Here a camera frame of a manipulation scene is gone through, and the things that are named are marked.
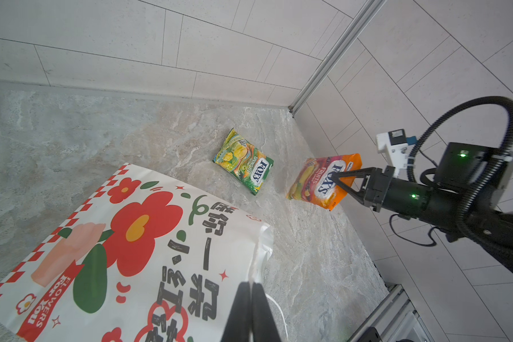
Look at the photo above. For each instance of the white floral paper bag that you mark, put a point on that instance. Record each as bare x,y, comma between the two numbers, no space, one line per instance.
145,258

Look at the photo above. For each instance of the green Fox's candy pack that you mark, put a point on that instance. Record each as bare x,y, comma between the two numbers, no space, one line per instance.
244,161

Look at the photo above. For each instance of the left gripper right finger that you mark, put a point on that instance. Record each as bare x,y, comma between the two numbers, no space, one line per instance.
263,325

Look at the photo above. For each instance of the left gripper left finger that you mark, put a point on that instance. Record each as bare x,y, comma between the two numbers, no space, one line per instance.
239,322

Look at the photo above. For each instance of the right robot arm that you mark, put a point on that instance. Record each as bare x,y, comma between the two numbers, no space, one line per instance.
443,197

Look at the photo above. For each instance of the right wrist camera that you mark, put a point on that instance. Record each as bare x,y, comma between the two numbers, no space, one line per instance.
396,147

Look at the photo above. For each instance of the orange Fox's candy pack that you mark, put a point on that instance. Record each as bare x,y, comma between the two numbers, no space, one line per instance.
314,183

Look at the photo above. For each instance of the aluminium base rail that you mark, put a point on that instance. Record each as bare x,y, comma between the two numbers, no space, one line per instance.
395,319

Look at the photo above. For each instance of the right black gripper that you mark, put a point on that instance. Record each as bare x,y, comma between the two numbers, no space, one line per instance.
381,190

